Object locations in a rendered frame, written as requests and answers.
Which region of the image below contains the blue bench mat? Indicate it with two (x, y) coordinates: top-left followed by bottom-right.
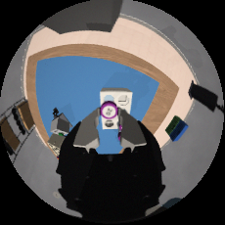
(35, 56), (159, 154)

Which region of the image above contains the white tube rack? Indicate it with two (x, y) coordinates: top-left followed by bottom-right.
(100, 88), (132, 129)

